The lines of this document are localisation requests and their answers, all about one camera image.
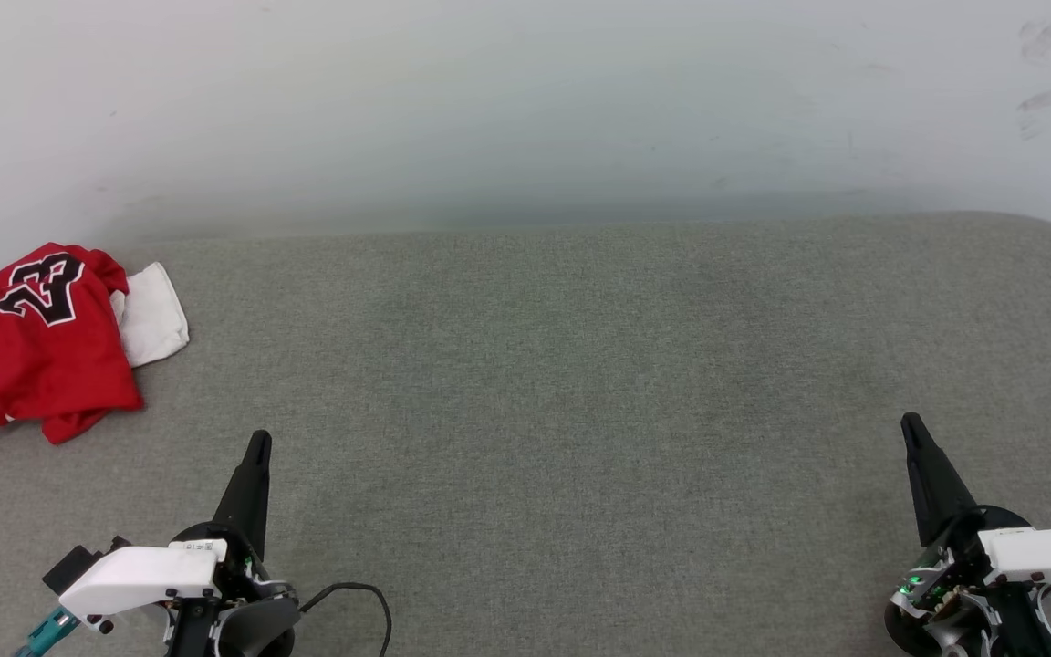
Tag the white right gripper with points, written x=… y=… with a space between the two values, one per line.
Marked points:
x=1045 y=555

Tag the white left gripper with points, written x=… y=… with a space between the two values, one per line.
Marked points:
x=142 y=570

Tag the red and white basketball jersey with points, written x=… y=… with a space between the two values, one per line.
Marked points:
x=33 y=365

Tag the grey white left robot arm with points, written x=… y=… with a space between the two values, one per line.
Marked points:
x=256 y=630

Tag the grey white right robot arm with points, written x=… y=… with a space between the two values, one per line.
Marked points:
x=954 y=631

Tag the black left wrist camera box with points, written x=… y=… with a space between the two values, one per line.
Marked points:
x=69 y=568

